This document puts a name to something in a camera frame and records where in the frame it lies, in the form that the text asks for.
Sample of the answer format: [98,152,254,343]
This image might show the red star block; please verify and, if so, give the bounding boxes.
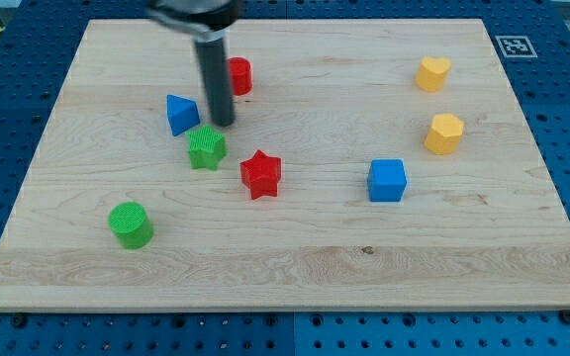
[239,150,282,200]

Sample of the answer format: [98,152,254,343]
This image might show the green cylinder block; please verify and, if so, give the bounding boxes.
[108,202,154,249]

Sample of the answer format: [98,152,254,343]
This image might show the blue triangle block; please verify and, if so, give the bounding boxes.
[166,95,201,136]

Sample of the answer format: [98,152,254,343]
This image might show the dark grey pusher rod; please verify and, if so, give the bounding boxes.
[194,38,236,127]

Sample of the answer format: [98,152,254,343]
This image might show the green star block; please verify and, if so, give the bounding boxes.
[186,125,227,170]

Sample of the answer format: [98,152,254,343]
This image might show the white fiducial marker tag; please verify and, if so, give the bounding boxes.
[495,35,537,58]

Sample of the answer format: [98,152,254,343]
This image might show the red cylinder block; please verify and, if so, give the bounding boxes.
[228,57,253,96]

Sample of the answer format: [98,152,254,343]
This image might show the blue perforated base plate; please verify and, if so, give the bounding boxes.
[0,1,570,355]

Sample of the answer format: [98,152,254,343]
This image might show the yellow hexagon block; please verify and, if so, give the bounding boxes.
[424,113,465,155]

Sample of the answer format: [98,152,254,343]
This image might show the yellow heart block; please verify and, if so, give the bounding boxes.
[415,56,452,93]

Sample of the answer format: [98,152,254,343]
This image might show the wooden board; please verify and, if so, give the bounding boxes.
[0,19,570,313]

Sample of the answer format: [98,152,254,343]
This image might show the blue cube block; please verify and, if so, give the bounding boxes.
[367,159,408,202]

